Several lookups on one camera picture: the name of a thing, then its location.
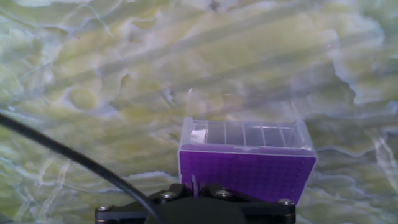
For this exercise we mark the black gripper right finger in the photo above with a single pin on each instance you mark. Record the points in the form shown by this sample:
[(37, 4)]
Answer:
[(258, 210)]

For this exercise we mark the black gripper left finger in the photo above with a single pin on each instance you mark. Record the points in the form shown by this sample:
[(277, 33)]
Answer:
[(124, 213)]

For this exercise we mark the small clear pipette tip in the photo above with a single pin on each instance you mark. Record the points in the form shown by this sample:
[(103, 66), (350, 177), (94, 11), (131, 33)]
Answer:
[(195, 185)]

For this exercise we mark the purple pipette tip box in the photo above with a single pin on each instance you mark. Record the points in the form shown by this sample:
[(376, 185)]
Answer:
[(248, 168)]

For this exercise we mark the green marble pattern mat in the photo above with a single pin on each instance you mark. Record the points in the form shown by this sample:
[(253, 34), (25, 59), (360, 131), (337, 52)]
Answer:
[(124, 77)]

